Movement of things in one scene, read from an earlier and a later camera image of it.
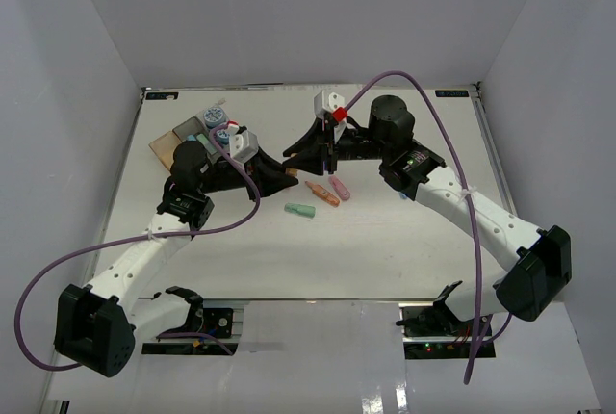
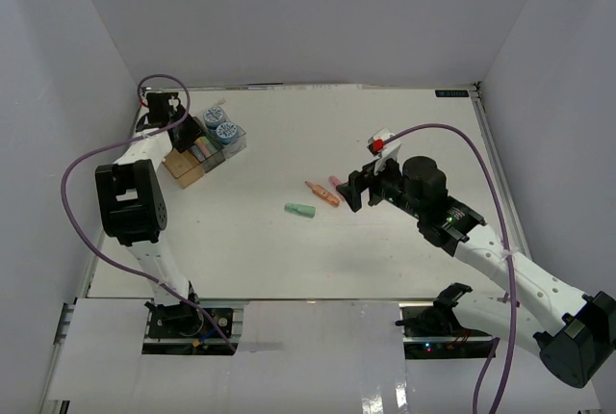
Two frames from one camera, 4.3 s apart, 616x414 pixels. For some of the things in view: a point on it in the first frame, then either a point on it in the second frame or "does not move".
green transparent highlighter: (305, 210) does not move
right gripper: (313, 162) → (358, 181)
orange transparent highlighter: (323, 194) does not move
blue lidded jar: (214, 116) does not move
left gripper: (267, 171) → (194, 130)
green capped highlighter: (208, 145) does not move
